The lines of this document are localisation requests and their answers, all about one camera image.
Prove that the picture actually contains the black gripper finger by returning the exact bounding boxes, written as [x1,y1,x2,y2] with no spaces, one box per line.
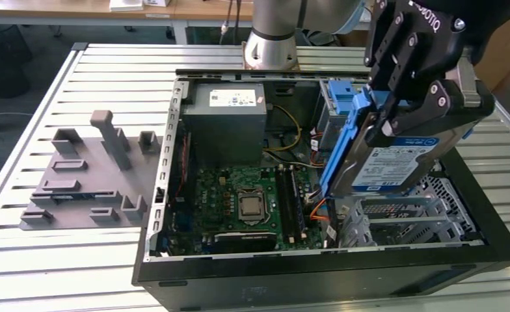
[364,0,463,138]
[454,61,495,113]

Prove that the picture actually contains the hard disk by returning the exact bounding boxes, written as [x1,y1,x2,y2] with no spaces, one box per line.
[317,81,496,201]

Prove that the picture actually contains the metal disk bay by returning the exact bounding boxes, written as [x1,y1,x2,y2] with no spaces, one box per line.
[336,194,475,248]

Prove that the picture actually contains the blue drive latch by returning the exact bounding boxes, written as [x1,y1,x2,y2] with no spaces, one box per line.
[327,79,363,114]

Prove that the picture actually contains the metal drive cage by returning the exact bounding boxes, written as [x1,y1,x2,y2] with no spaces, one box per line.
[316,79,347,152]

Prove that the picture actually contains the grey power supply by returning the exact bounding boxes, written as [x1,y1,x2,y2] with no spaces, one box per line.
[180,83,268,168]

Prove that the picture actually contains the black RAM stick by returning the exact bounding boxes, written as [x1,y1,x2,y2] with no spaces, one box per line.
[289,168,308,237]

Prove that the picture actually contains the CPU socket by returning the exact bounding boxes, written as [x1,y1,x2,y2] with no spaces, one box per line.
[234,187,269,228]

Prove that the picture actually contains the silver CPU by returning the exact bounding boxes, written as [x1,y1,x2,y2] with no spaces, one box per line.
[236,196,265,218]

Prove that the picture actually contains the green motherboard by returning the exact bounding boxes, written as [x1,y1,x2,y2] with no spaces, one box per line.
[166,164,328,256]

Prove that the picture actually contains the black graphics card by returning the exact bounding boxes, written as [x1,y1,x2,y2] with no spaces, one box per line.
[212,229,279,254]

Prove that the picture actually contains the black PC case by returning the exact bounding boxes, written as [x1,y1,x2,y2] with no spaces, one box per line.
[132,68,510,312]

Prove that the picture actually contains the long wooden desk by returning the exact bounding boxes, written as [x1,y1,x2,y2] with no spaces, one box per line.
[0,0,256,45]

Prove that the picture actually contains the grey parts rack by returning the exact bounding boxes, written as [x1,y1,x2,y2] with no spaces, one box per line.
[15,109,165,233]

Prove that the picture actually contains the dark blue RAM stick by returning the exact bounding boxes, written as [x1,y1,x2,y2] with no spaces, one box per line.
[47,194,97,202]

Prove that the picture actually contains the black waste bin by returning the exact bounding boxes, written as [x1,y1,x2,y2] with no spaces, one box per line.
[0,24,33,99]

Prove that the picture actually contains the yellow power wires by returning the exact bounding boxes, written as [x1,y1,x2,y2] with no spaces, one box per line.
[265,103,301,152]

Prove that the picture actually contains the cable with silver plug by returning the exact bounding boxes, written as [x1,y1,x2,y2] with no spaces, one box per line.
[218,0,233,45]

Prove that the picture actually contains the orange wire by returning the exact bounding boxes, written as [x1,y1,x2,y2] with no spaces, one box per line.
[309,198,332,222]

